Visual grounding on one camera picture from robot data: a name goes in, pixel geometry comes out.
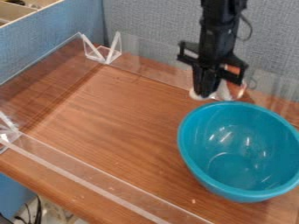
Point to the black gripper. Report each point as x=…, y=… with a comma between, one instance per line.
x=229, y=66

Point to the white and brown mushroom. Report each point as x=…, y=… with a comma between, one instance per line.
x=227, y=92

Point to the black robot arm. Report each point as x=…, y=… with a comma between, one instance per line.
x=211, y=57

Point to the blue plastic bowl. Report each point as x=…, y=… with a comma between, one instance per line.
x=240, y=149

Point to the clear acrylic back barrier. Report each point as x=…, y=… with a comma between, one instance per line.
x=169, y=64

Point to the clear acrylic barrier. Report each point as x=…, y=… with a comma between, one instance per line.
x=139, y=201
x=169, y=64

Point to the clear acrylic front barrier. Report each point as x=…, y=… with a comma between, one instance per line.
x=139, y=201

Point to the wooden shelf box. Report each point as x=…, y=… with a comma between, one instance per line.
x=15, y=10

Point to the clear acrylic corner bracket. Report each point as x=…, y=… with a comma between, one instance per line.
x=103, y=54

